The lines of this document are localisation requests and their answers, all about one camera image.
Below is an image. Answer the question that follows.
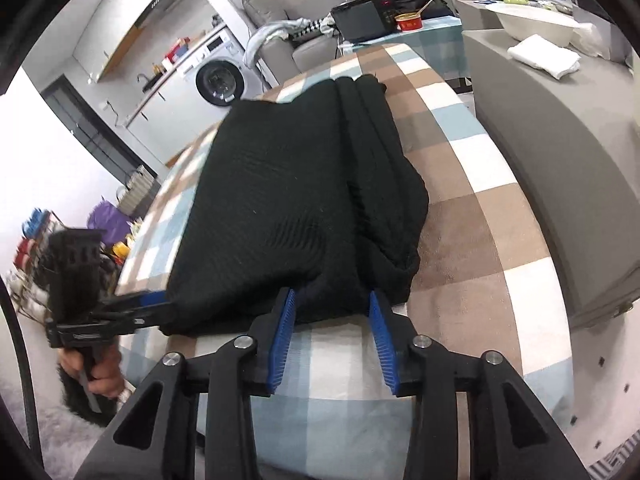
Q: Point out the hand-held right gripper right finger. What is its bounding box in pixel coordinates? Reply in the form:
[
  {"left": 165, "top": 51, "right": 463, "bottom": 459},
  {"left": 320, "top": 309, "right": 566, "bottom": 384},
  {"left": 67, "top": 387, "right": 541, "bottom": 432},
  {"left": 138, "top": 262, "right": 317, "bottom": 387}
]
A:
[{"left": 368, "top": 291, "right": 593, "bottom": 480}]

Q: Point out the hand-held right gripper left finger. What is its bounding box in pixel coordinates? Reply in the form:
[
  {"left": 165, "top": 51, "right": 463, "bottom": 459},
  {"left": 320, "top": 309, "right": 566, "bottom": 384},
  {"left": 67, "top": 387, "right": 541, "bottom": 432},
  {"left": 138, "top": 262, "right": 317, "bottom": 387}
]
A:
[{"left": 72, "top": 287, "right": 297, "bottom": 480}]

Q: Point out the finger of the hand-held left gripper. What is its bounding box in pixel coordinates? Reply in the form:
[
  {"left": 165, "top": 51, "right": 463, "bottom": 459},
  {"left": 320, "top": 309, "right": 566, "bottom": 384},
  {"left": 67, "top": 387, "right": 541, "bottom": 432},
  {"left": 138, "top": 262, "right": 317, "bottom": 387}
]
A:
[
  {"left": 102, "top": 290, "right": 170, "bottom": 313},
  {"left": 100, "top": 304, "right": 177, "bottom": 335}
]

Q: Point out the black knit sweater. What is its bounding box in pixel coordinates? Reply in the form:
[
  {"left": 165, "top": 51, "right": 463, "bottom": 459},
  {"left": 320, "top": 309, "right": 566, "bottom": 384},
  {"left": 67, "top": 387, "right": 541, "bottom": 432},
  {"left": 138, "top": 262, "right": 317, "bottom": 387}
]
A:
[{"left": 161, "top": 74, "right": 431, "bottom": 337}]

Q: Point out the person's left hand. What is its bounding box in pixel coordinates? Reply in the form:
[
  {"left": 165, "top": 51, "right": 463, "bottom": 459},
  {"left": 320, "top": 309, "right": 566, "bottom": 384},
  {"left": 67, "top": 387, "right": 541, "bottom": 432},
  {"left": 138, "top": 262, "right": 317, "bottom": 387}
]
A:
[{"left": 57, "top": 345, "right": 126, "bottom": 413}]

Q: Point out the cluttered storage rack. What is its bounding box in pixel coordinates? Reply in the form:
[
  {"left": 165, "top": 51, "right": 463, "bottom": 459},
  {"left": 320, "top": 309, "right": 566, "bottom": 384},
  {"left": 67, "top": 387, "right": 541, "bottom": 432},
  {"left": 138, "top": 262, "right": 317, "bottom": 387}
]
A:
[{"left": 5, "top": 210, "right": 66, "bottom": 321}]

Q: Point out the purple bag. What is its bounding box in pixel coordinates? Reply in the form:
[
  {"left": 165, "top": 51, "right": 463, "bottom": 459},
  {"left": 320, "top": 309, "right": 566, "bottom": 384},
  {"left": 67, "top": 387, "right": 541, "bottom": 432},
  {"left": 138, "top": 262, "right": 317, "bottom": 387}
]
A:
[{"left": 87, "top": 200, "right": 136, "bottom": 246}]

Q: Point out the grey woven basket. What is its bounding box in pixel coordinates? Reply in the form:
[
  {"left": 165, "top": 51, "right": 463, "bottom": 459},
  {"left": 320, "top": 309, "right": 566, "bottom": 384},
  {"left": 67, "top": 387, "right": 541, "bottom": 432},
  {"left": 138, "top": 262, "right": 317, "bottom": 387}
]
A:
[{"left": 116, "top": 165, "right": 158, "bottom": 216}]

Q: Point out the checkered blanket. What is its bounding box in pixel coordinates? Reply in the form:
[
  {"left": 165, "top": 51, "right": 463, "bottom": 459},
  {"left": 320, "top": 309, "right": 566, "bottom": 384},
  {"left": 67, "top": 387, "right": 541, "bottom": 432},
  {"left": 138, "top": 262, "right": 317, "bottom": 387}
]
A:
[{"left": 77, "top": 42, "right": 576, "bottom": 480}]

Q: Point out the dark grey door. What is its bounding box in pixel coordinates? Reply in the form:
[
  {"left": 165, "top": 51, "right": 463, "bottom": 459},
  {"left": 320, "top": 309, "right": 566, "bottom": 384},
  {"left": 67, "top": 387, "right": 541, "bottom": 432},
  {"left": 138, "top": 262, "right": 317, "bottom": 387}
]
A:
[{"left": 40, "top": 74, "right": 151, "bottom": 181}]

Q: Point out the white washing machine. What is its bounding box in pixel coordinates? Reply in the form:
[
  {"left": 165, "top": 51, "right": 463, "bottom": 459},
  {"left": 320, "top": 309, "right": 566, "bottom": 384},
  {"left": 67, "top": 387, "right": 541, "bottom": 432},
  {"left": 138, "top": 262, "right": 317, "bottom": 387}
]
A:
[{"left": 182, "top": 25, "right": 261, "bottom": 108}]

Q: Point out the large grey sofa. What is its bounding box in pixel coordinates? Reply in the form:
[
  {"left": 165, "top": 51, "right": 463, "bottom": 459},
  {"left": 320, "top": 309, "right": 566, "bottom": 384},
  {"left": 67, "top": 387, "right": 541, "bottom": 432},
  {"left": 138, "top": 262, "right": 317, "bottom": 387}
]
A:
[{"left": 462, "top": 27, "right": 640, "bottom": 331}]

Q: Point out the small grey sofa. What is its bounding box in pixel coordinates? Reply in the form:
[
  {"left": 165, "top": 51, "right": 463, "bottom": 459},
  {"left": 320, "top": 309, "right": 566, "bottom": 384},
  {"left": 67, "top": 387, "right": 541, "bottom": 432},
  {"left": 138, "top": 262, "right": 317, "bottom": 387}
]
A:
[{"left": 242, "top": 0, "right": 361, "bottom": 88}]

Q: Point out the silver grey cloth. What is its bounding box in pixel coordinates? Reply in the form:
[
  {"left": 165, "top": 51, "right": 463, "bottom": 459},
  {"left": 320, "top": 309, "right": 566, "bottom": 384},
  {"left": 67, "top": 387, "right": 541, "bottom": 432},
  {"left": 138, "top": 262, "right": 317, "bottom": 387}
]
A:
[{"left": 245, "top": 17, "right": 336, "bottom": 68}]

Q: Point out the teal checkered tablecloth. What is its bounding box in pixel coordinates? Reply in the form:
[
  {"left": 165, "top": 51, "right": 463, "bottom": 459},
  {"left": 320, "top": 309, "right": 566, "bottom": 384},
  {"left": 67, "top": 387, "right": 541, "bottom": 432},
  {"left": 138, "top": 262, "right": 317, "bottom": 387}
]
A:
[{"left": 337, "top": 15, "right": 473, "bottom": 93}]

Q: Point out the black box appliance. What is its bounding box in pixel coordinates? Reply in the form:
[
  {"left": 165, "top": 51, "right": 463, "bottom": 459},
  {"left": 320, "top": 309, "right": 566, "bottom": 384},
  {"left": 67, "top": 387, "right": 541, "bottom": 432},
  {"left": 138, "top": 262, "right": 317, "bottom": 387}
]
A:
[{"left": 331, "top": 0, "right": 398, "bottom": 43}]

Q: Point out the white folded cloth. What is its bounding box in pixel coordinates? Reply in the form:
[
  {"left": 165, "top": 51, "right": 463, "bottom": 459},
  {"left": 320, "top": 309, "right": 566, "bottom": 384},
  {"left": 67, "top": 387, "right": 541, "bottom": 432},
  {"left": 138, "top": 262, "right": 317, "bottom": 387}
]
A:
[{"left": 507, "top": 34, "right": 582, "bottom": 80}]

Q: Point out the white plastic basin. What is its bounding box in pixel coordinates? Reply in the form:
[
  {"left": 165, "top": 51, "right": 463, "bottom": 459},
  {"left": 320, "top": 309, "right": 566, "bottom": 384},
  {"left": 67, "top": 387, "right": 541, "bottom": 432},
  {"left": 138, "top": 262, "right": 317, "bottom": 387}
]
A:
[{"left": 492, "top": 6, "right": 576, "bottom": 46}]

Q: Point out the white wall cabinet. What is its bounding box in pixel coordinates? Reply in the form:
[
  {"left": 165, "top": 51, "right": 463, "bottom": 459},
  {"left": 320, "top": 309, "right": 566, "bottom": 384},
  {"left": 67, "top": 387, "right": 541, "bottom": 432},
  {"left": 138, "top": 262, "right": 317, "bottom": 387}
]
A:
[{"left": 72, "top": 0, "right": 201, "bottom": 83}]

